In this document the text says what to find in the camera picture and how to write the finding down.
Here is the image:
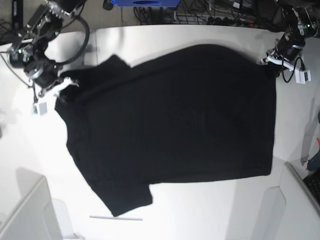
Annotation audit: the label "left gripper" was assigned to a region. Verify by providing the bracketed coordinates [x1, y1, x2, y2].
[260, 38, 305, 75]

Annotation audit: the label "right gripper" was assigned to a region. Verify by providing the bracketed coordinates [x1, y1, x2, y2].
[29, 64, 79, 98]

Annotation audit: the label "black T-shirt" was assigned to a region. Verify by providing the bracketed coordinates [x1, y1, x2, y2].
[55, 44, 276, 217]

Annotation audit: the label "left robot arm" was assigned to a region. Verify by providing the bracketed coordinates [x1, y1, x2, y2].
[261, 0, 320, 71]

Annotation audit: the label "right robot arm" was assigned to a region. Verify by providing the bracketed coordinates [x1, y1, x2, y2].
[6, 0, 90, 98]

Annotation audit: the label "blue bin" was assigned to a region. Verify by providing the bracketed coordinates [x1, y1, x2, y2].
[111, 0, 180, 8]

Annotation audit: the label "black keyboard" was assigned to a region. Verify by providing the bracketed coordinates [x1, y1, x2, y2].
[303, 171, 320, 203]

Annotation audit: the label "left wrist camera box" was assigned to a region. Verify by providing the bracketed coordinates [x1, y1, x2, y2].
[294, 69, 312, 84]

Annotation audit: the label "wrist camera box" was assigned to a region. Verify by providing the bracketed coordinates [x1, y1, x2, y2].
[32, 101, 48, 116]
[294, 69, 312, 84]

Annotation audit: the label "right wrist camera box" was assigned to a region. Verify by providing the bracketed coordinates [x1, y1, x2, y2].
[32, 101, 48, 116]

